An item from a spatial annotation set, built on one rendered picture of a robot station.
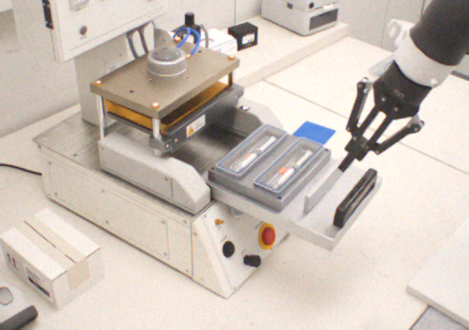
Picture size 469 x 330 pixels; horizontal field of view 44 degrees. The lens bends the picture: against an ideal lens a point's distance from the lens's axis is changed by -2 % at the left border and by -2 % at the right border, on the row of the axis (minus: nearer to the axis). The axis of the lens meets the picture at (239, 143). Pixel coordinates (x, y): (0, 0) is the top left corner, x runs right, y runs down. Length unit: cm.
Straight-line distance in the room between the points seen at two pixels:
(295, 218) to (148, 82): 40
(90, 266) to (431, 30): 78
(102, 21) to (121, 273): 52
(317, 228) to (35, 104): 102
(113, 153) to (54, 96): 65
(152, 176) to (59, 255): 24
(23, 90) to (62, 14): 63
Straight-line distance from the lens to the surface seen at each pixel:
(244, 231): 125
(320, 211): 111
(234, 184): 112
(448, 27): 87
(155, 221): 122
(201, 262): 120
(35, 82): 178
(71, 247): 124
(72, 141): 137
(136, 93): 116
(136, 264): 131
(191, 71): 124
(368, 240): 139
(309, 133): 171
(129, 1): 130
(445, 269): 135
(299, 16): 216
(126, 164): 120
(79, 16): 121
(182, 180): 112
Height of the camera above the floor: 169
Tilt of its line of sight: 35 degrees down
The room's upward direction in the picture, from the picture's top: 2 degrees clockwise
